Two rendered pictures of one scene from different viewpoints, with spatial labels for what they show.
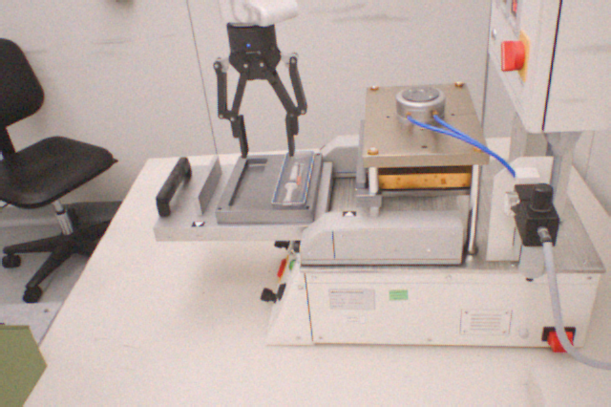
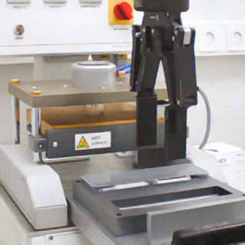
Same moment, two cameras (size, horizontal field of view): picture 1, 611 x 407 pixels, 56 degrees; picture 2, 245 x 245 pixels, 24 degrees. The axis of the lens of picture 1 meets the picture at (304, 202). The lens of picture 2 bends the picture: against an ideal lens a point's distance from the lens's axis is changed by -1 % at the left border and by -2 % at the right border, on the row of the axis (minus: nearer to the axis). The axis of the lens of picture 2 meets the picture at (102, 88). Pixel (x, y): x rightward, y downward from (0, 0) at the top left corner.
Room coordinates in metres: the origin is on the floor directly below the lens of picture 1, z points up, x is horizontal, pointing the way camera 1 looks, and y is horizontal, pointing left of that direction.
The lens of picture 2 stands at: (1.37, 0.68, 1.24)
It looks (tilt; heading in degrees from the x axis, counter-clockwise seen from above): 8 degrees down; 239
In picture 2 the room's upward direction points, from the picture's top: straight up
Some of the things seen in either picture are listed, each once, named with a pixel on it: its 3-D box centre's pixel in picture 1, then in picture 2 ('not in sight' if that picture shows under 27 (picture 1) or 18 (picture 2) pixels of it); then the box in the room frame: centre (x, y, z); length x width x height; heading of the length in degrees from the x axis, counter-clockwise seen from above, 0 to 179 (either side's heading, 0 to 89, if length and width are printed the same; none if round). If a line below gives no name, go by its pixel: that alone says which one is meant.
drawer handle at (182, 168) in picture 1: (174, 184); (233, 238); (0.93, 0.24, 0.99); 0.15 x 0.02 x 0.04; 170
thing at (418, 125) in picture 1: (440, 134); (97, 96); (0.83, -0.23, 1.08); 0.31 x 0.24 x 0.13; 170
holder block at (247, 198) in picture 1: (272, 185); (158, 197); (0.90, 0.05, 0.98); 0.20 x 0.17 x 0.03; 170
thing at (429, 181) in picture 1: (419, 141); (98, 108); (0.85, -0.20, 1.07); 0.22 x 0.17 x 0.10; 170
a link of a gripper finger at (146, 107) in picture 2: (290, 134); (146, 121); (0.89, 0.01, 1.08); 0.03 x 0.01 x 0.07; 172
